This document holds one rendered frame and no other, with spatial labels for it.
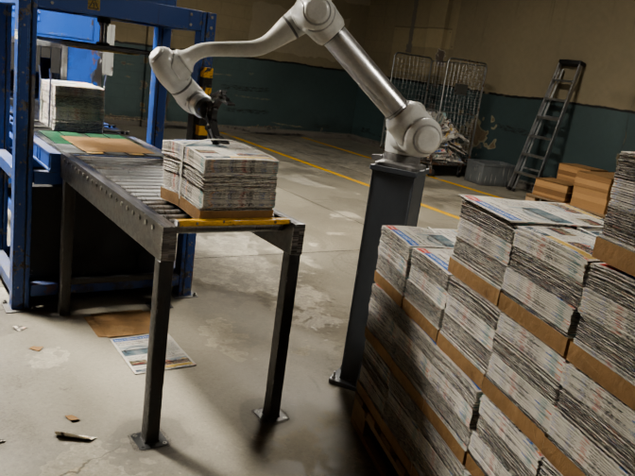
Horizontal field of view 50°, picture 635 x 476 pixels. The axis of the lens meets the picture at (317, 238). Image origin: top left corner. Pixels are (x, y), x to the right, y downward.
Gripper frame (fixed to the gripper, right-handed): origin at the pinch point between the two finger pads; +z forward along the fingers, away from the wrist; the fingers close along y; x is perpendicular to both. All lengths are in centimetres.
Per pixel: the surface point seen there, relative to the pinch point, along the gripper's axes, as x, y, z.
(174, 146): 15.5, 11.9, -7.7
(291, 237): -21.0, 35.3, 23.3
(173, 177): 14.9, 23.0, -6.6
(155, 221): 28.9, 30.4, 16.2
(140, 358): 9, 117, -30
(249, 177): -1.6, 13.4, 19.5
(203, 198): 14.6, 21.0, 19.9
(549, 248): -19, -9, 128
